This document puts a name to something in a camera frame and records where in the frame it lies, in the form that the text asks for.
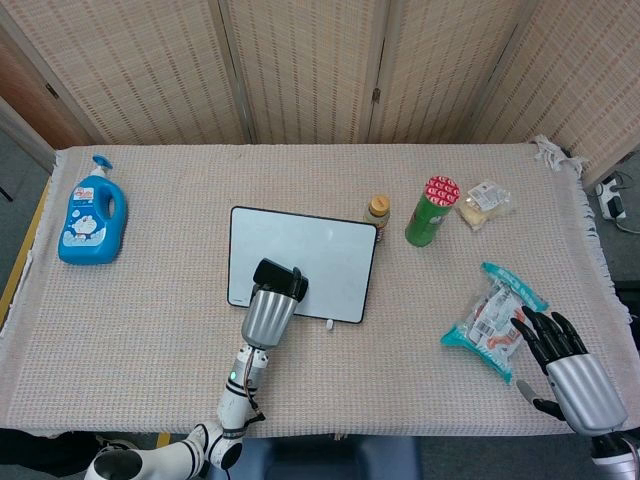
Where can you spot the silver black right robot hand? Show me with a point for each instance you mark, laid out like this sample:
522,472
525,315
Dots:
575,372

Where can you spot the white power strip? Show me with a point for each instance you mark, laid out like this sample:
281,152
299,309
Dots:
611,197

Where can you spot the blue detergent pump bottle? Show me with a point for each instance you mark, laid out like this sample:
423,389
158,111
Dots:
92,225

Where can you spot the green chip can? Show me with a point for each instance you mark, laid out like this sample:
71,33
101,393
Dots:
430,212

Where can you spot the yellow capped drink bottle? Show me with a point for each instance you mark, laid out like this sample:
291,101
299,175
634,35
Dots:
379,210

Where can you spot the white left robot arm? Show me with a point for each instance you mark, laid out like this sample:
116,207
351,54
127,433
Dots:
220,425

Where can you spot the woven folding screen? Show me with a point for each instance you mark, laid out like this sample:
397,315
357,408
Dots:
320,65

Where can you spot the white rectangular board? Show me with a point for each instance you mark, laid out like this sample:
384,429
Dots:
320,260

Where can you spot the white plastic board stand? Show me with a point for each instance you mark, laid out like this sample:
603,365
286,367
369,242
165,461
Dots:
329,324

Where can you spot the beige woven tablecloth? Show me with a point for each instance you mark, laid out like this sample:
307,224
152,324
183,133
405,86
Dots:
320,360

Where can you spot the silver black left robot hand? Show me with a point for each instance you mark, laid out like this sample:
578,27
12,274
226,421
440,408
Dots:
270,312

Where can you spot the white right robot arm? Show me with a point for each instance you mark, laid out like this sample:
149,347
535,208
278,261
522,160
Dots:
612,452

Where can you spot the black felt eraser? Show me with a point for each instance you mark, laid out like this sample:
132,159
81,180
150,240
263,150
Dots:
276,274

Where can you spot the clear bag of pastries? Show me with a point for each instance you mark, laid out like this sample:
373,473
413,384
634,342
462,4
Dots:
482,205

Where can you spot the teal edged snack package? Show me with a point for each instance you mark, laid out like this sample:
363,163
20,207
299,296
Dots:
492,320

